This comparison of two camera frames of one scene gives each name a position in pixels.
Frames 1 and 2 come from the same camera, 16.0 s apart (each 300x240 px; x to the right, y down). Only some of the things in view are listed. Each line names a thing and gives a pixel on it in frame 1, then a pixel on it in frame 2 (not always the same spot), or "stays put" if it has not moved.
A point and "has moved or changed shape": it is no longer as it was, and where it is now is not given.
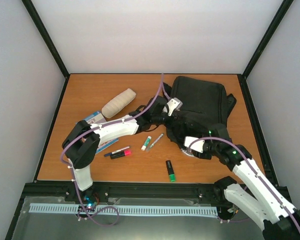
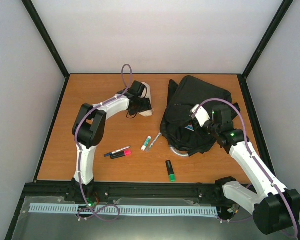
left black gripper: x=173 y=122 to x=146 y=106
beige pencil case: x=118 y=103 has moved or changed shape
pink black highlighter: x=121 y=154 stays put
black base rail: x=60 y=193 stays put
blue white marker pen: x=109 y=153 stays put
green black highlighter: x=171 y=174 stays put
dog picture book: x=97 y=117 to x=190 y=127
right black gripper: x=202 y=156 to x=200 y=131
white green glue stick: x=146 y=143 stays put
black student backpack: x=208 y=100 has moved or changed shape
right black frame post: x=267 y=37 stays put
